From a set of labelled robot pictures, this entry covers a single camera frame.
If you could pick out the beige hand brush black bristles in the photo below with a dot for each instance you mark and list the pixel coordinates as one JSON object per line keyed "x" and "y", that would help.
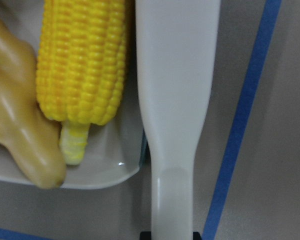
{"x": 175, "y": 48}

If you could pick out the tan toy ginger root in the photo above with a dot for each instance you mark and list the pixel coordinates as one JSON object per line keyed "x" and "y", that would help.
{"x": 30, "y": 138}

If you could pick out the yellow toy corn cob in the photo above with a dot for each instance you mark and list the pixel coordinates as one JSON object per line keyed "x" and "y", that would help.
{"x": 82, "y": 66}

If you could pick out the beige plastic dustpan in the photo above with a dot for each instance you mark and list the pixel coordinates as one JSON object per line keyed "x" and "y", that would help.
{"x": 114, "y": 152}

